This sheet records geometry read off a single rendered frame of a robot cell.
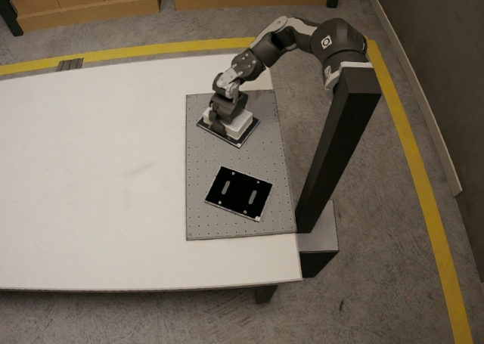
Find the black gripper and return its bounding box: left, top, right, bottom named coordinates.
left=208, top=83, right=248, bottom=135

